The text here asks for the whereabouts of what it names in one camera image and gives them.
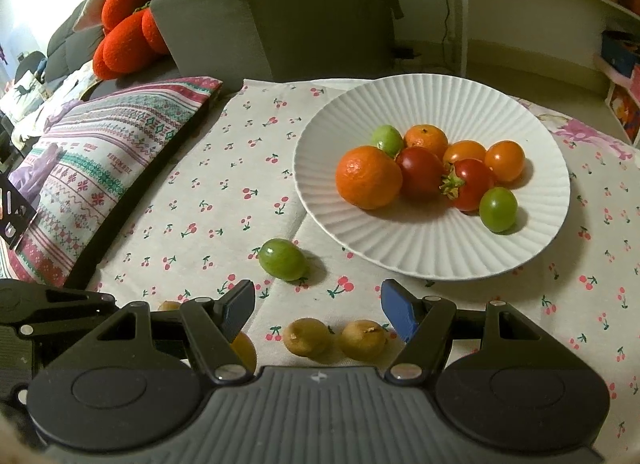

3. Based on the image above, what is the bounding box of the large tangerine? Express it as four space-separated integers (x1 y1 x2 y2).
335 145 404 210

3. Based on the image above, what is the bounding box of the orange cherry tomato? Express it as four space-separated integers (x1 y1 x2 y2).
484 140 527 182
442 140 488 165

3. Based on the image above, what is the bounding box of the cherry print tablecloth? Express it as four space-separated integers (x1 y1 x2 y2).
85 77 640 450

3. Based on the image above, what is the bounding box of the striped patterned pillow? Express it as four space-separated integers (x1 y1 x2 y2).
0 76 224 287

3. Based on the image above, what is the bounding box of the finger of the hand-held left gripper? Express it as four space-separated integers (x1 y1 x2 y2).
0 280 118 326

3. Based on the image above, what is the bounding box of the dark blue box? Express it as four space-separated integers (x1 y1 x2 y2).
600 30 640 78

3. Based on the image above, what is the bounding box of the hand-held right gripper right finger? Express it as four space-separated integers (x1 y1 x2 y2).
381 278 566 386

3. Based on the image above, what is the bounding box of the purple cloth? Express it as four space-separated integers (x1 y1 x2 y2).
10 143 63 205

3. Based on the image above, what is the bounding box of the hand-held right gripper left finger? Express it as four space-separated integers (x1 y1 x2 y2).
75 279 257 387

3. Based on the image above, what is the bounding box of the green grape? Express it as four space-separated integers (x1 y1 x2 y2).
258 238 307 280
479 187 519 233
371 125 405 157

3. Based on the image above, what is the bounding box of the white ribbed plate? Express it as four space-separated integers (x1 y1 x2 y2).
292 73 572 281

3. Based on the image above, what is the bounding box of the black slotted stand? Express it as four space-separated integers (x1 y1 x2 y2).
0 173 38 250

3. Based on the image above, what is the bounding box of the pink floral cloth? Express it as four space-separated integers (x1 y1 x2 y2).
515 97 640 165

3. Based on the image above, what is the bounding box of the red tomato-shaped cushion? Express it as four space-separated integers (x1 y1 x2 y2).
94 0 211 80

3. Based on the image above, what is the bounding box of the grey sofa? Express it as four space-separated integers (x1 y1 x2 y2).
45 0 406 95

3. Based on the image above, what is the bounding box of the small tangerine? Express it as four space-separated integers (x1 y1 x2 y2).
404 124 449 160

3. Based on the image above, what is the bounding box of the red tomato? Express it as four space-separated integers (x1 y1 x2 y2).
396 147 445 201
440 158 496 212

